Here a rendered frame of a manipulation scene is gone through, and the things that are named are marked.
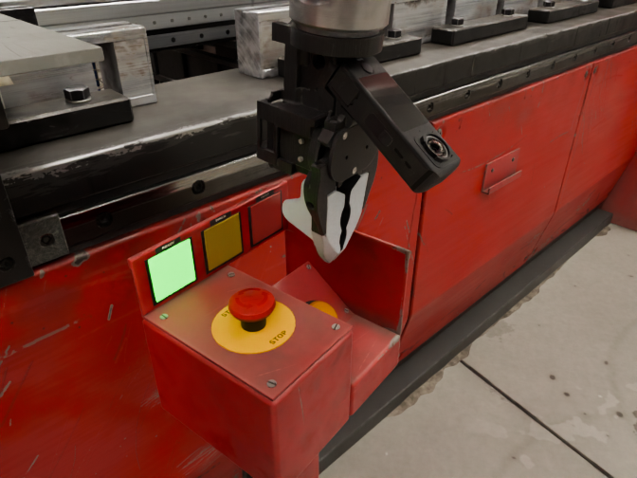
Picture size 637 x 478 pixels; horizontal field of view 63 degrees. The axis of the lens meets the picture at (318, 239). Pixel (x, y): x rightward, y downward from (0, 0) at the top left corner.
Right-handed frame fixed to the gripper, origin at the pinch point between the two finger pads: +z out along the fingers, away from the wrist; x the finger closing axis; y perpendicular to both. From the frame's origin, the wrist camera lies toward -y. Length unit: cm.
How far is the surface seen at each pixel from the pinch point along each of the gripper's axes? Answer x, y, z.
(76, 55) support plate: 14.3, 14.4, -17.6
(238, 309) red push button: 11.7, 1.4, 0.3
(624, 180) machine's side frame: -193, -10, 61
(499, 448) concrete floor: -57, -16, 80
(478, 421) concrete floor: -61, -9, 80
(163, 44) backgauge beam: -27, 59, -3
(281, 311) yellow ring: 7.4, 0.5, 2.8
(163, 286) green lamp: 12.9, 9.6, 1.7
